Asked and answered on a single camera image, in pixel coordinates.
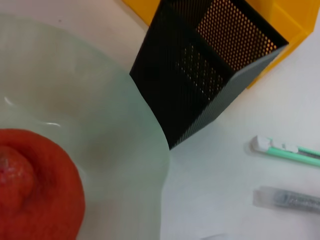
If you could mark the grey marker pen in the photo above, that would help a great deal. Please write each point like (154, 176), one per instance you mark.
(287, 200)

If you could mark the black mesh pen holder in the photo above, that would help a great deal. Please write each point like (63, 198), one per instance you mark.
(175, 75)

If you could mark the yellow plastic storage bin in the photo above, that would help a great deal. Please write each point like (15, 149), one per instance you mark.
(295, 22)

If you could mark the translucent green wavy glass bowl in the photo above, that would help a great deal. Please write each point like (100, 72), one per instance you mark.
(87, 112)

